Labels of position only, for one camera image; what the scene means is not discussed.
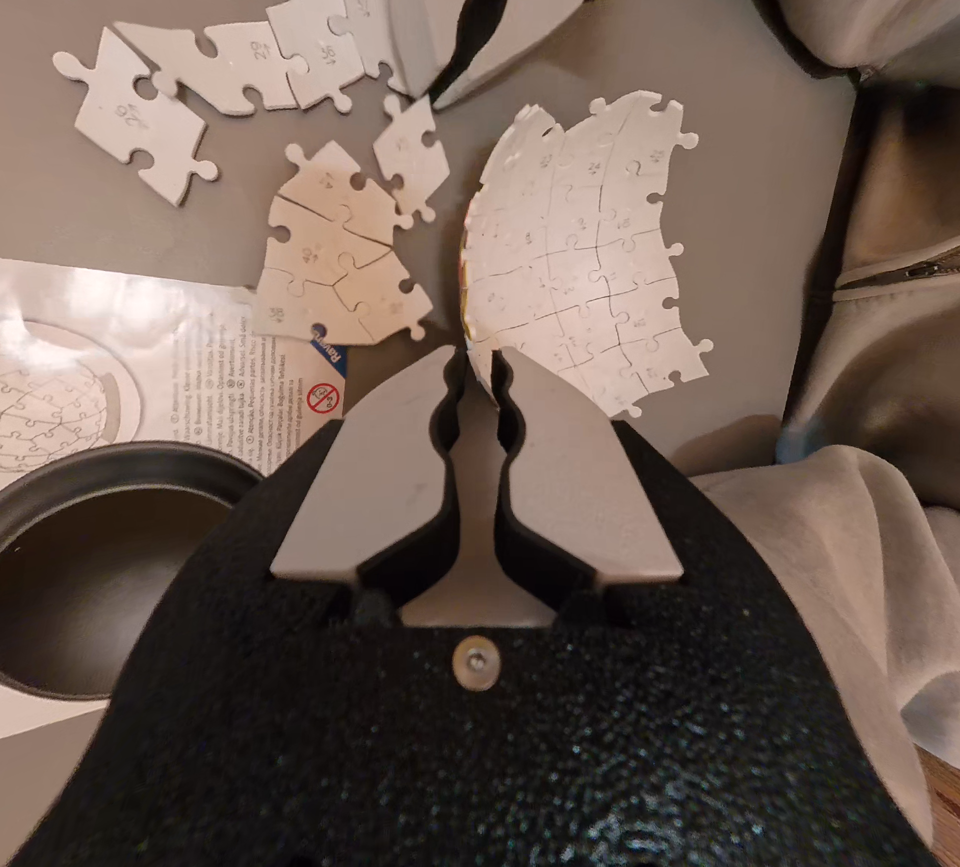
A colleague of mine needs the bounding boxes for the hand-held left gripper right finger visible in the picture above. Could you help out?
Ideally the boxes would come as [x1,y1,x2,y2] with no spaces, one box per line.
[489,348,687,615]

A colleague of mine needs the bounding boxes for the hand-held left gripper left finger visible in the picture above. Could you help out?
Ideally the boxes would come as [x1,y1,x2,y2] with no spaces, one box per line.
[268,345,462,613]

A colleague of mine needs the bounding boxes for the single white puzzle piece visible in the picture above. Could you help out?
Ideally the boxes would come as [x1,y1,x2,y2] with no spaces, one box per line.
[372,93,451,222]

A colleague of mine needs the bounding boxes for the curved white puzzle ball shell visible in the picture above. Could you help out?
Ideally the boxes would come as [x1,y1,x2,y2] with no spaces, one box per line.
[459,89,715,422]

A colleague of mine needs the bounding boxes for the joined white puzzle strip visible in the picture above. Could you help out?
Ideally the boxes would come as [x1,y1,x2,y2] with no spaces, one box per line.
[253,141,436,347]

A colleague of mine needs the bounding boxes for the black round ball stand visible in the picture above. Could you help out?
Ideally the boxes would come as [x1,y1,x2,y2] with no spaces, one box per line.
[0,441,267,702]

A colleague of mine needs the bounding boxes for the scattered loose white puzzle pieces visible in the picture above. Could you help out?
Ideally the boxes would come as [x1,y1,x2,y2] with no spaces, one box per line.
[0,0,410,208]

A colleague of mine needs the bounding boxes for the blue cloth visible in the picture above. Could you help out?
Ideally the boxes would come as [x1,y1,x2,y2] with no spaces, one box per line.
[776,424,826,467]

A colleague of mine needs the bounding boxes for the white paper instruction sheet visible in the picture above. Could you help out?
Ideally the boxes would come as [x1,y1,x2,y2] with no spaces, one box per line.
[0,258,352,741]

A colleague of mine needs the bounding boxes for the beige zip hoodie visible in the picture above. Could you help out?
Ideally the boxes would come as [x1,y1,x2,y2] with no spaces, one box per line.
[675,79,960,838]

